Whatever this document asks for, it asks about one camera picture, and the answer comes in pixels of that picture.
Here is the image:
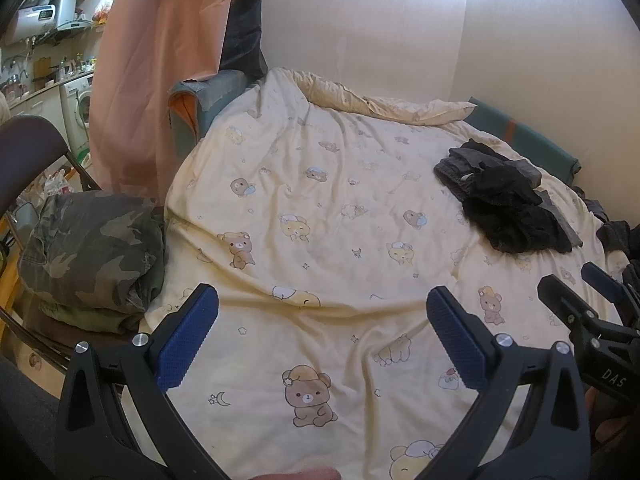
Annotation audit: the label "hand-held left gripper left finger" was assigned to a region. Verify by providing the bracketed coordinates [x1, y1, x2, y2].
[54, 283, 231, 480]

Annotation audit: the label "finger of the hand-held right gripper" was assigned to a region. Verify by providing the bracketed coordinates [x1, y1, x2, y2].
[539, 274, 601, 346]
[582, 261, 640, 321]

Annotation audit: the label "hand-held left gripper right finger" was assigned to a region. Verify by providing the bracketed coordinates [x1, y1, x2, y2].
[425, 286, 593, 480]

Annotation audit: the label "camouflage pants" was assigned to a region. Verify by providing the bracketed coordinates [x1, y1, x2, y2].
[17, 191, 167, 317]

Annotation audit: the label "person's right hand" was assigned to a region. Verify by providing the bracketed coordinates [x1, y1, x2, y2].
[585, 387, 640, 453]

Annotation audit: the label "person's left hand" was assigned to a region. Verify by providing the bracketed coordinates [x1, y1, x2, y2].
[247, 466, 343, 480]

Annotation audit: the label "dark grey cloth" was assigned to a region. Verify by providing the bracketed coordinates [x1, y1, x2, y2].
[572, 185, 613, 225]

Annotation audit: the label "green cloth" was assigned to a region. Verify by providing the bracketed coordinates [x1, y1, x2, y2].
[39, 300, 147, 337]

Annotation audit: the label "black and grey clothes pile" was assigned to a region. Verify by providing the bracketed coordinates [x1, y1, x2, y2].
[433, 140, 586, 255]

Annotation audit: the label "teal bed bumper cushion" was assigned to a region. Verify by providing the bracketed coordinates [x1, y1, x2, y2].
[166, 70, 251, 161]
[467, 96, 581, 173]

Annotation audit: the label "cream bear-print duvet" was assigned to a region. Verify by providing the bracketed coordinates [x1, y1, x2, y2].
[137, 66, 640, 480]

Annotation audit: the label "clear plastic bag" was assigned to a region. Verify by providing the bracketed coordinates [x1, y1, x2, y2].
[42, 167, 76, 198]

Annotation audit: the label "dark brown chair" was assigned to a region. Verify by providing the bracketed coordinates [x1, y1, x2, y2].
[0, 114, 151, 376]

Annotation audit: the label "white washing machine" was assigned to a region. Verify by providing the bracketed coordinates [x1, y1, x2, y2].
[60, 74, 98, 153]

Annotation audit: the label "white base cabinet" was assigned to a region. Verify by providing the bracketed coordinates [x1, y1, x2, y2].
[7, 85, 66, 126]

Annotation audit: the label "pink curtain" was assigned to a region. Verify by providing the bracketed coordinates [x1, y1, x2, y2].
[87, 0, 236, 206]

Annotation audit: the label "white range hood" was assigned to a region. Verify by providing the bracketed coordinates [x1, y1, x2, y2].
[50, 0, 93, 32]

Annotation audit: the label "white water heater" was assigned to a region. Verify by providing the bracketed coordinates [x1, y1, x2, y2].
[6, 4, 57, 43]

